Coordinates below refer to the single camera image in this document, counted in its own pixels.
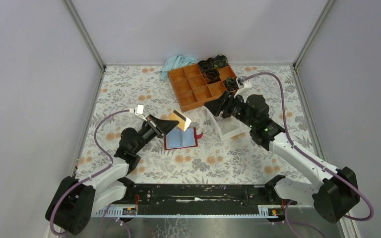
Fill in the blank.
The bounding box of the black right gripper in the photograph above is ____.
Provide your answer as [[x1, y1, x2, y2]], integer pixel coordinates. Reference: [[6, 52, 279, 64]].
[[204, 91, 255, 129]]

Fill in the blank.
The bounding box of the light blue cloth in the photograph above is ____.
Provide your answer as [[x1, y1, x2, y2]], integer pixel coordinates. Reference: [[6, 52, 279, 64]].
[[160, 55, 197, 81]]

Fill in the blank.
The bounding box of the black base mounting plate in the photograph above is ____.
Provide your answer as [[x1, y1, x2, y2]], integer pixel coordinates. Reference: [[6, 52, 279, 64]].
[[110, 184, 288, 218]]

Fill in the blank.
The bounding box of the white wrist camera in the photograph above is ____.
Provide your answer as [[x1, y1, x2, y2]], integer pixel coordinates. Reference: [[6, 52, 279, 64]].
[[236, 76, 252, 90], [134, 104, 147, 121]]

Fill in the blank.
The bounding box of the rolled tie green pattern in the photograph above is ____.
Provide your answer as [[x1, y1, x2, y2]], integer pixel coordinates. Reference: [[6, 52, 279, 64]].
[[224, 76, 239, 92]]

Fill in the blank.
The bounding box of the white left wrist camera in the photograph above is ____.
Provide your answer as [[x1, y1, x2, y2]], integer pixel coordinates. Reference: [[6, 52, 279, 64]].
[[134, 104, 147, 121]]

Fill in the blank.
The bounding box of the brown credit card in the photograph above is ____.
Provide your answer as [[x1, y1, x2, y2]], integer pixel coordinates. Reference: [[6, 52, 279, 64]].
[[169, 110, 192, 131]]

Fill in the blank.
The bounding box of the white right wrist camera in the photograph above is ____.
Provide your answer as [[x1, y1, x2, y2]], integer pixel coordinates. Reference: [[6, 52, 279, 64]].
[[236, 76, 252, 90]]

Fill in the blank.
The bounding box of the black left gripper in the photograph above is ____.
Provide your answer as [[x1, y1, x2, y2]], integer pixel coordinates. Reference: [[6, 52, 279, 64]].
[[132, 115, 179, 154]]

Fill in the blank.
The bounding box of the rolled tie yellow green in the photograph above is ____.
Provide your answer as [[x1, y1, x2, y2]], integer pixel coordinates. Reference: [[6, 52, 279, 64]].
[[214, 55, 228, 68]]

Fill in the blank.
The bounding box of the floral patterned table mat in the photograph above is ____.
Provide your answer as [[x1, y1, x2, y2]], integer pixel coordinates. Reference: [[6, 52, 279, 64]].
[[75, 65, 315, 184]]

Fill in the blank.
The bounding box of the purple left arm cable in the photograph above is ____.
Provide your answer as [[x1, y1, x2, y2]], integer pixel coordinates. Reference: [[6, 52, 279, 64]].
[[49, 109, 137, 238]]

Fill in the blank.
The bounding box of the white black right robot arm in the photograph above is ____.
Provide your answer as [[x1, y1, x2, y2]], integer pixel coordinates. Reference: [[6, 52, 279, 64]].
[[204, 92, 360, 223]]

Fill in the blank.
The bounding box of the orange wooden compartment tray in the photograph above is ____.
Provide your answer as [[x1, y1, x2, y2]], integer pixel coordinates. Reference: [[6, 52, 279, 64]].
[[168, 63, 237, 112]]

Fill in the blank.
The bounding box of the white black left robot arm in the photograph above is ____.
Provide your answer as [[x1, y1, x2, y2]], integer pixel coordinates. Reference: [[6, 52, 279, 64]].
[[45, 115, 179, 236]]

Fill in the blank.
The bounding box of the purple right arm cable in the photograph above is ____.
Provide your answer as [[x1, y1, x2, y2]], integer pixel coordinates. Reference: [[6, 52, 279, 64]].
[[245, 72, 375, 238]]

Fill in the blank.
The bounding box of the rolled tie orange pattern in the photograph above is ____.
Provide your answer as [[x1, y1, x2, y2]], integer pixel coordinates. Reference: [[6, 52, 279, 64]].
[[204, 68, 221, 84]]

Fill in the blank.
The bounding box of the rolled tie dark striped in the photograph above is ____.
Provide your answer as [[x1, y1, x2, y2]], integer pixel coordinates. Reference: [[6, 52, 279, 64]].
[[197, 58, 215, 74]]

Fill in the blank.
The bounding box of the white card box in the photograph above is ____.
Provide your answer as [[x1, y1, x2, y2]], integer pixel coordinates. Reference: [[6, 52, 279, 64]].
[[206, 110, 244, 141]]

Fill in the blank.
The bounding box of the red leather card holder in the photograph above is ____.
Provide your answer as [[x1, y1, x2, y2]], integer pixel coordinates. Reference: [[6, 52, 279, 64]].
[[164, 127, 203, 150]]

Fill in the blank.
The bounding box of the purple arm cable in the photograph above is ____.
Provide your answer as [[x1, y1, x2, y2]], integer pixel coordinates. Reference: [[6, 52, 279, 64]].
[[49, 109, 137, 238], [245, 72, 375, 238]]

